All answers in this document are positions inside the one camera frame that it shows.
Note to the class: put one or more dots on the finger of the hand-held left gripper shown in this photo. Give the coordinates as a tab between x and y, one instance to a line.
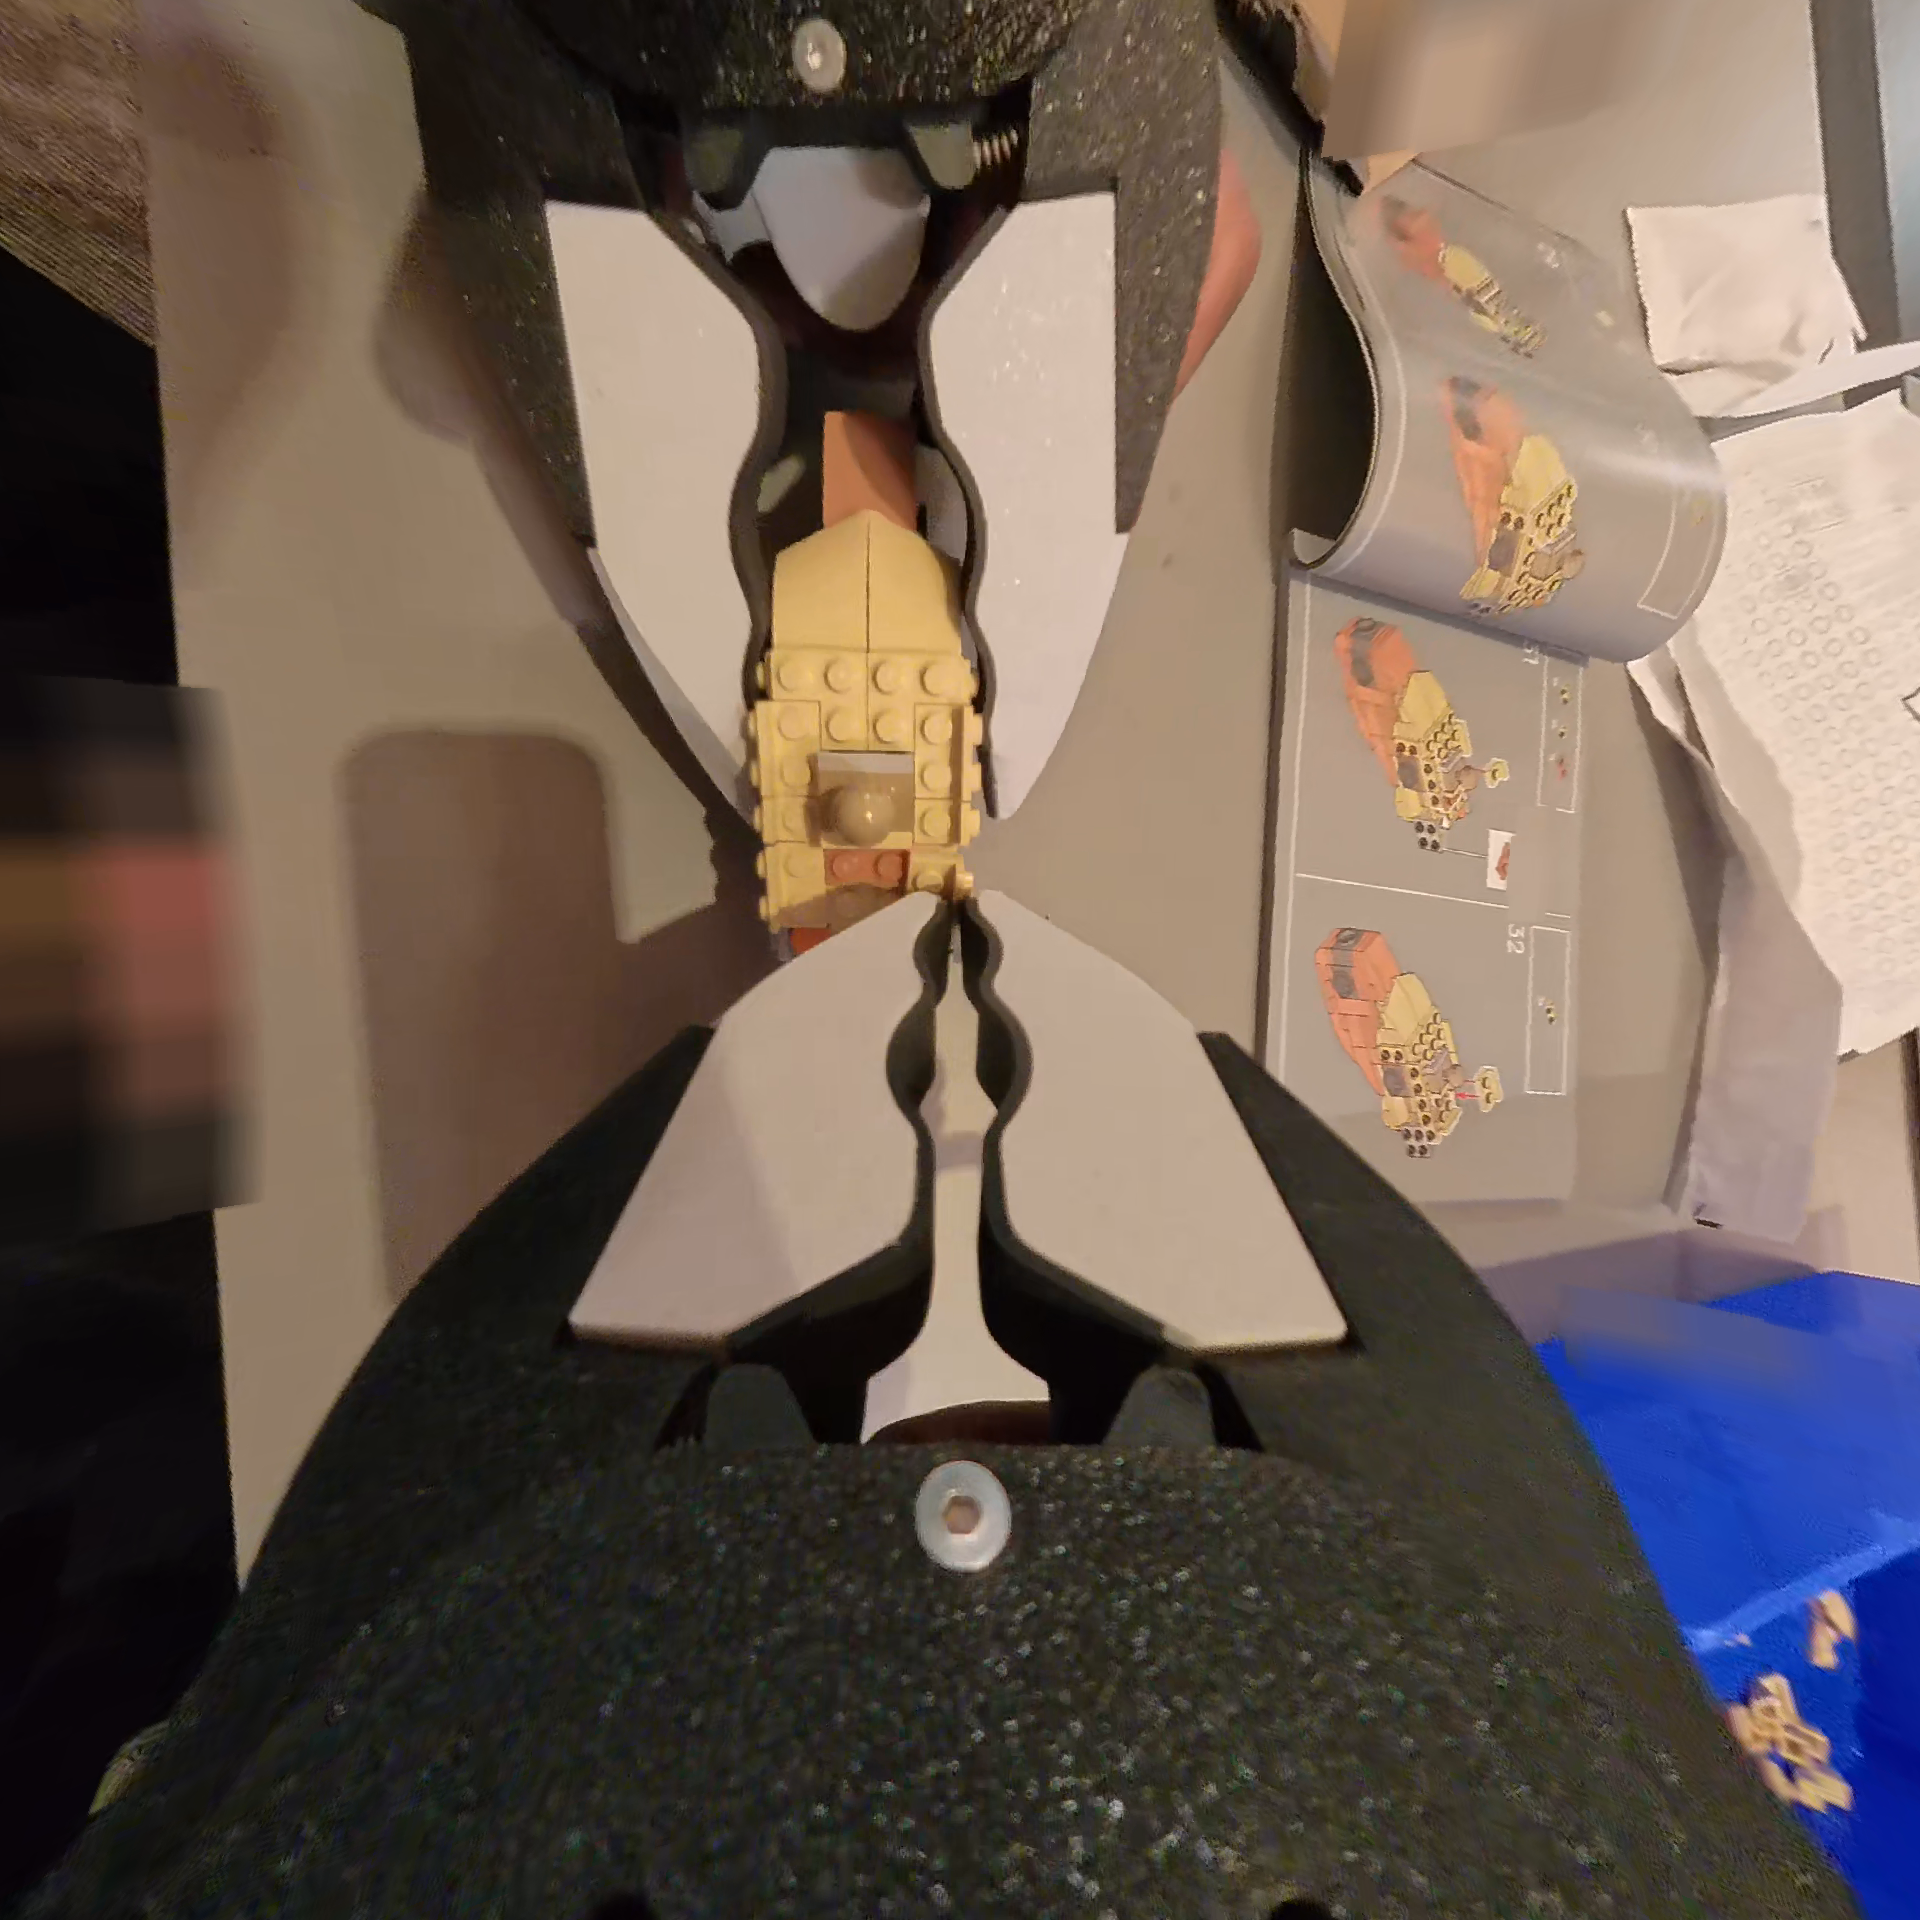
1049	450
645	450

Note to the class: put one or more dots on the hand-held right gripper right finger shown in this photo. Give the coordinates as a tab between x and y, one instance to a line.
1156	1184

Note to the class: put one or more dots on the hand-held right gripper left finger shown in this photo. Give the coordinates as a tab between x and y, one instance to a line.
751	1184

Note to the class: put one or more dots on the tan brick-built model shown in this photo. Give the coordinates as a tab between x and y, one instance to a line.
869	721

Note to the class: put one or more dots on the blue plastic bin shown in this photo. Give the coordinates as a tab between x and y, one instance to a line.
1724	1470

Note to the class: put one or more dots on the grey desk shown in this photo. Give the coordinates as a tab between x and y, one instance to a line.
375	569

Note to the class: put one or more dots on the person's left hand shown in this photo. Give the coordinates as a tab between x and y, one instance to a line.
1224	270

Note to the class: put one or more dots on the grey instruction booklet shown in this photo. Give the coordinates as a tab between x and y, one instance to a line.
1424	930

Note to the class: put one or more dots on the plain grey paper bag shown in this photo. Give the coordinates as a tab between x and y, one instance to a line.
1756	1050

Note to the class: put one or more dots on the white crumpled paper bag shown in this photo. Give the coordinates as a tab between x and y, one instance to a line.
1741	284

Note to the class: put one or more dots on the white circle-print paper bag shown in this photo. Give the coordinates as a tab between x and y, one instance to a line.
1829	630

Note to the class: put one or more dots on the pile of tan bricks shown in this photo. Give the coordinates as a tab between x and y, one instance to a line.
1792	1723

